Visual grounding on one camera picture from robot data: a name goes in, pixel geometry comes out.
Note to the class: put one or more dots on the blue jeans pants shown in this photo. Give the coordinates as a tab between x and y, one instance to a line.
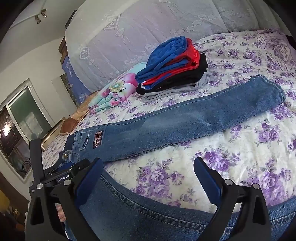
161	125

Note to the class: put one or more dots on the bed with purple floral sheet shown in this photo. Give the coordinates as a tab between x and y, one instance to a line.
242	148

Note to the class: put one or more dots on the window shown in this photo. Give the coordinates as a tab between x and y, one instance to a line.
30	109

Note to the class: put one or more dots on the marbled panel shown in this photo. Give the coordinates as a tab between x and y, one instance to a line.
68	88

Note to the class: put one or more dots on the dark wooden frame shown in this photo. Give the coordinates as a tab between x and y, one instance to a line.
70	19

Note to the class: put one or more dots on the brown pillow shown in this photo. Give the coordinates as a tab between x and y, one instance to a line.
69	125

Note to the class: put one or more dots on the folded floral blanket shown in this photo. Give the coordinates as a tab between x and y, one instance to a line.
115	90

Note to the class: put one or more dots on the wooden box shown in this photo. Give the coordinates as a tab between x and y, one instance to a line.
63	49

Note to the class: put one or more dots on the folded blue pants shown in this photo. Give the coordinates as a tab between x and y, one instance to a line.
166	55

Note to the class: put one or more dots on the white lace covered headboard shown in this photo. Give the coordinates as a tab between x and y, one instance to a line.
138	30

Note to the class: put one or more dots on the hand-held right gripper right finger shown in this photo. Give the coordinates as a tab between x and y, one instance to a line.
208	183

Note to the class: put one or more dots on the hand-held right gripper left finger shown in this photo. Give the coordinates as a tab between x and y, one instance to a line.
89	183

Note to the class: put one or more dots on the person's left hand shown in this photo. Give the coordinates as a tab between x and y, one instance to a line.
61	214

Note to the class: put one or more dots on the folded red pants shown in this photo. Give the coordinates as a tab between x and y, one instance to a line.
187	62

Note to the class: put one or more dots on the folded grey pants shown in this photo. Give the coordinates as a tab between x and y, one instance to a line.
166	93

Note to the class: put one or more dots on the stack of folded clothes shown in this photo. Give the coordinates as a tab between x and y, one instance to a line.
199	69

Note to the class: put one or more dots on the blue printed cloth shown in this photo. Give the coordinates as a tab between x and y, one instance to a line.
74	78

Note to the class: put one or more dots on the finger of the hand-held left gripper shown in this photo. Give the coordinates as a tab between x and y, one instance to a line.
79	166

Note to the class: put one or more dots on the ceiling spotlight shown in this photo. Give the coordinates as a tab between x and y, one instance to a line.
42	14

